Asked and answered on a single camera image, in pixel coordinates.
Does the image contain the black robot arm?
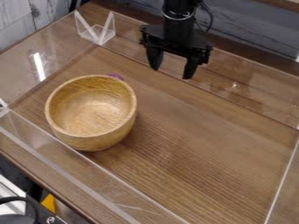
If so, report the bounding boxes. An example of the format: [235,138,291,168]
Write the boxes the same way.
[140,0,213,80]

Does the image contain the black device with yellow label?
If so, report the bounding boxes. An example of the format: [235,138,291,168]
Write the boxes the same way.
[24,195,68,224]

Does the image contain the black cable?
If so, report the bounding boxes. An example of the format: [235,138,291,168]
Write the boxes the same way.
[0,195,43,224]

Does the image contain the clear acrylic corner bracket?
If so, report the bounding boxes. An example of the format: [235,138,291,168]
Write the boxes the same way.
[73,11,116,46]

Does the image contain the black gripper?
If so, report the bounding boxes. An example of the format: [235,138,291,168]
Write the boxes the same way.
[140,24,212,80]

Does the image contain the clear acrylic tray walls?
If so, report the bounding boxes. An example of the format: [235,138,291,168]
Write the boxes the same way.
[0,10,299,224]

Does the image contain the brown wooden bowl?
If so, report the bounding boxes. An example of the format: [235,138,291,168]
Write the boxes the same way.
[44,74,136,151]

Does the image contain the purple eggplant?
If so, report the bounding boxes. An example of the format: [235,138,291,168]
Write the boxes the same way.
[108,73,124,81]

